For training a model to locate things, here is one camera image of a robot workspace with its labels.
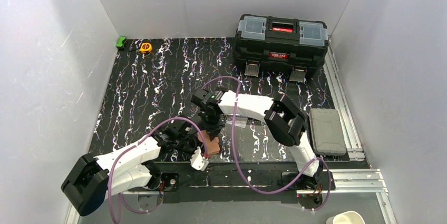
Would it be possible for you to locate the aluminium frame rail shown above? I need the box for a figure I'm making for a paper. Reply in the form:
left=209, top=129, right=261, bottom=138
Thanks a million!
left=66, top=46, right=397, bottom=224

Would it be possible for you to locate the black red toolbox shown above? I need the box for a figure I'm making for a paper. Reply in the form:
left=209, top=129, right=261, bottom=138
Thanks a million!
left=232, top=14, right=329, bottom=82

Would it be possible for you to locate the white plastic cup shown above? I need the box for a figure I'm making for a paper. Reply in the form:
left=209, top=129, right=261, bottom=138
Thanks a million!
left=325, top=211, right=365, bottom=224

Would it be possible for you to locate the green small device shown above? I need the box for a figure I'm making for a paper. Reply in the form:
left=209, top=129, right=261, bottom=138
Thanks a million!
left=115, top=36, right=127, bottom=50

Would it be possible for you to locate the white plastic basket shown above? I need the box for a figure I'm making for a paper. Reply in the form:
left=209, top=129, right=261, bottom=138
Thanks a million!
left=224, top=114, right=264, bottom=128

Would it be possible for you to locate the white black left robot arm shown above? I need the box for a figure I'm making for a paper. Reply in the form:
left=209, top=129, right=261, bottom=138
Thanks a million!
left=61, top=116, right=209, bottom=217

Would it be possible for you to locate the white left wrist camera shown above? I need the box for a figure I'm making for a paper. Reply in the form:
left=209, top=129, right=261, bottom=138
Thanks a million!
left=190, top=147, right=209, bottom=171

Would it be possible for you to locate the brown leather card holder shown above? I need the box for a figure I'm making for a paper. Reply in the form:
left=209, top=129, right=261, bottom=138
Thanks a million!
left=197, top=130, right=220, bottom=155

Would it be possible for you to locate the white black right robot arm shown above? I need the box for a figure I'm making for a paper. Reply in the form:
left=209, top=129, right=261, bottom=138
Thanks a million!
left=191, top=88, right=323, bottom=189

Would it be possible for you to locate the yellow tape measure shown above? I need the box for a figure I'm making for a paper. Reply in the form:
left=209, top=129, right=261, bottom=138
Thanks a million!
left=139, top=42, right=152, bottom=54

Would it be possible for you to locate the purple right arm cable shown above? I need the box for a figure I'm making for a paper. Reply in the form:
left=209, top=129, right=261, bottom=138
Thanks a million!
left=201, top=76, right=333, bottom=212

